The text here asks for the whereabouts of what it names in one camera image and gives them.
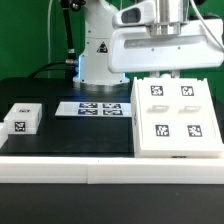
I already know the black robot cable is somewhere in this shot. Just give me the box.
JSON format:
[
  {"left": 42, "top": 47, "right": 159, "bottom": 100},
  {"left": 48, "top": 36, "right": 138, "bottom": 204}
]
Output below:
[{"left": 27, "top": 0, "right": 80, "bottom": 80}]

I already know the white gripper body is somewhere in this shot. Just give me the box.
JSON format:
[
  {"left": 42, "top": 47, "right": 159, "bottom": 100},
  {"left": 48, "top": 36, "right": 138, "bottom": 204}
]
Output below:
[{"left": 108, "top": 20, "right": 224, "bottom": 73}]

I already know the white cabinet body box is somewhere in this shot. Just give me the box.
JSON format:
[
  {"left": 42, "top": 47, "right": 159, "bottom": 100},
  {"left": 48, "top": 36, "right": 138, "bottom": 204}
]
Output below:
[{"left": 131, "top": 78, "right": 224, "bottom": 158}]

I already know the white marker base plate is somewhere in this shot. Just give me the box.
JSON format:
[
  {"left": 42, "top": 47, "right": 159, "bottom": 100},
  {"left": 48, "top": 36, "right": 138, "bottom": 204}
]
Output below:
[{"left": 55, "top": 102, "right": 131, "bottom": 117}]

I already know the white cabinet top block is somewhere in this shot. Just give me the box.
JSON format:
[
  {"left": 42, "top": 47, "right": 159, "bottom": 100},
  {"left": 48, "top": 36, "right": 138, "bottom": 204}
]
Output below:
[{"left": 4, "top": 103, "right": 42, "bottom": 134}]

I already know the white thin cable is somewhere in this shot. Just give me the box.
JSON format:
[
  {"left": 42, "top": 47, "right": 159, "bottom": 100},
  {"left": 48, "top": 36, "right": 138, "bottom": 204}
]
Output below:
[{"left": 47, "top": 0, "right": 54, "bottom": 80}]

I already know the white cabinet door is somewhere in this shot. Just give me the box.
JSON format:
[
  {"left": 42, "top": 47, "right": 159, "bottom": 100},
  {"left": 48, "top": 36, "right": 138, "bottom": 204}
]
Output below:
[
  {"left": 174, "top": 79, "right": 224, "bottom": 151},
  {"left": 131, "top": 78, "right": 175, "bottom": 154}
]

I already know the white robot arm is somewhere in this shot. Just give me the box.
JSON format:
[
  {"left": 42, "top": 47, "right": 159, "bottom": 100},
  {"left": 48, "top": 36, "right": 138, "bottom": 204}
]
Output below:
[{"left": 60, "top": 0, "right": 224, "bottom": 91}]

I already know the white U-shaped obstacle fence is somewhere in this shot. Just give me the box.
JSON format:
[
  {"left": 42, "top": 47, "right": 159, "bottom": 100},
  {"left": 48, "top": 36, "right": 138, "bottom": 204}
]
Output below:
[{"left": 0, "top": 121, "right": 224, "bottom": 185}]

